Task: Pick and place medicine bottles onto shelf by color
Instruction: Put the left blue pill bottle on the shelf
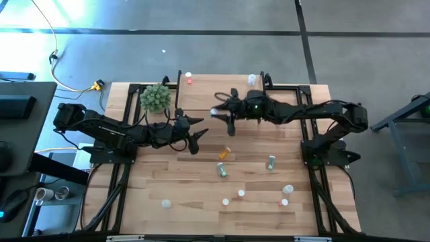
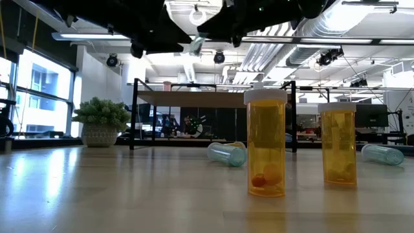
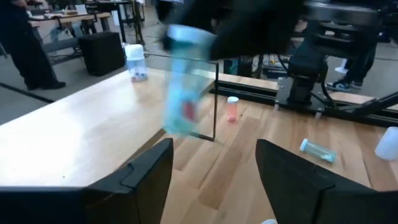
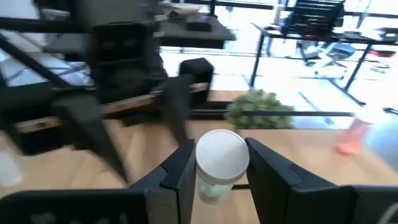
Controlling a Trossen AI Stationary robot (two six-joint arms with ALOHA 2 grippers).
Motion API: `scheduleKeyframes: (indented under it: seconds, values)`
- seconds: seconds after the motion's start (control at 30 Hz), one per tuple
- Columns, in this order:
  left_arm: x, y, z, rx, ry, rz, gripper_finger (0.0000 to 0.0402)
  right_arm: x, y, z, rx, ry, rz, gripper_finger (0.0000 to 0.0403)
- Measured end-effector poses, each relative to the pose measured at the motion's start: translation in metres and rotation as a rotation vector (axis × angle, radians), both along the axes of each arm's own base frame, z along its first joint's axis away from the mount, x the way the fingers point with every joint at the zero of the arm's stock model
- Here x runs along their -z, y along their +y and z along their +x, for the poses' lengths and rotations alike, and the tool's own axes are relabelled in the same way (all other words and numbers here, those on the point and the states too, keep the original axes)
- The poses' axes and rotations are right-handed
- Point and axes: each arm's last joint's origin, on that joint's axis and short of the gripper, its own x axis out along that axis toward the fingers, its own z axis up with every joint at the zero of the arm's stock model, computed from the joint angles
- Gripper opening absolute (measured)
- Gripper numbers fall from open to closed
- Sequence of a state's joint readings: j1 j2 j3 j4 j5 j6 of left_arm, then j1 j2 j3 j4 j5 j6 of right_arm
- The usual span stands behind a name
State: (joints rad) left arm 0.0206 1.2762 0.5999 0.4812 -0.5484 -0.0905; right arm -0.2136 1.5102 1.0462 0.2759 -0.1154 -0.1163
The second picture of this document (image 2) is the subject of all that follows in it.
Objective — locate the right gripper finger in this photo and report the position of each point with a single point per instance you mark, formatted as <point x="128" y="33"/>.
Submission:
<point x="223" y="27"/>

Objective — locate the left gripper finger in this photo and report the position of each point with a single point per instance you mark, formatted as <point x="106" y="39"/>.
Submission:
<point x="165" y="48"/>
<point x="165" y="32"/>

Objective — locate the pink medicine bottle white cap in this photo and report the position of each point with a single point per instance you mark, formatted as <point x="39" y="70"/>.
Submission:
<point x="167" y="86"/>

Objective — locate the wooden shelf with black legs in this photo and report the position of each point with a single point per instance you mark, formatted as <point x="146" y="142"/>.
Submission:
<point x="194" y="98"/>

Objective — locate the long LED light bar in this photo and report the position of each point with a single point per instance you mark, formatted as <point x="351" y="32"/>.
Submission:
<point x="336" y="41"/>

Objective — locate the black ceiling spot lamp cluster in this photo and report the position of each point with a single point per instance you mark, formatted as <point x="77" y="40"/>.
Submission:
<point x="359" y="83"/>
<point x="330" y="56"/>

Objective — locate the seated person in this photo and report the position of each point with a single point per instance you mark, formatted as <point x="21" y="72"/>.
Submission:
<point x="194" y="129"/>

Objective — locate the green plant in white pot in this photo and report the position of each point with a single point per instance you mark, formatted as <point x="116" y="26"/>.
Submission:
<point x="100" y="129"/>

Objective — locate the black computer monitor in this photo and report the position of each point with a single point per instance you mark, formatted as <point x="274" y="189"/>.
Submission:
<point x="372" y="115"/>

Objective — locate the silver ventilation duct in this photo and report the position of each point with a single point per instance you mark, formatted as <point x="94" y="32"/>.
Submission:
<point x="323" y="29"/>

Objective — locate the large window with black frame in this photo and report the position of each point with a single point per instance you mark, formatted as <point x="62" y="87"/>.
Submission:
<point x="42" y="97"/>

